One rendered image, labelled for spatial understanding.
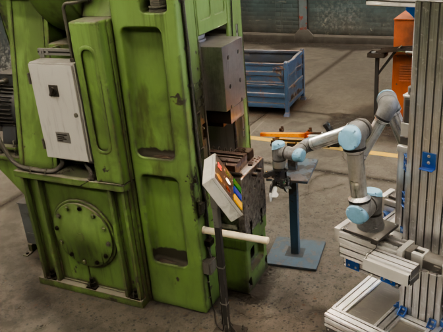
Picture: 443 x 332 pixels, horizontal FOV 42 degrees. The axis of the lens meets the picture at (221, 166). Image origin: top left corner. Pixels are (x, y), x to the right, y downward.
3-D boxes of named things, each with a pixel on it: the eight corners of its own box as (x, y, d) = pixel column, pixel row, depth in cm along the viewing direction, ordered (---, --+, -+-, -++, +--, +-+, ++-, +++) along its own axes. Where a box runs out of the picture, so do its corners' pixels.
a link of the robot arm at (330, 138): (374, 110, 299) (300, 136, 333) (364, 116, 291) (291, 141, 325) (382, 130, 301) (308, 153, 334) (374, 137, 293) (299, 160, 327)
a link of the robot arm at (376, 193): (385, 208, 318) (386, 186, 313) (376, 219, 308) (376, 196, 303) (365, 203, 325) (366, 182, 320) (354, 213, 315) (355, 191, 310)
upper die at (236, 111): (244, 113, 376) (242, 99, 373) (231, 124, 360) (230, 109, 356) (187, 109, 394) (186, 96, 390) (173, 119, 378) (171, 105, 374)
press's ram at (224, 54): (251, 93, 383) (247, 33, 367) (227, 112, 352) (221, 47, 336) (195, 90, 401) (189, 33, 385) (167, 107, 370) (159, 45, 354)
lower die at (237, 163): (247, 163, 391) (246, 151, 387) (235, 175, 374) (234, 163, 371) (192, 157, 408) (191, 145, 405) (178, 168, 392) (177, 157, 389)
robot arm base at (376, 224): (389, 224, 321) (390, 209, 317) (375, 236, 311) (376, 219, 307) (366, 217, 331) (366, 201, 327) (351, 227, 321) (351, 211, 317)
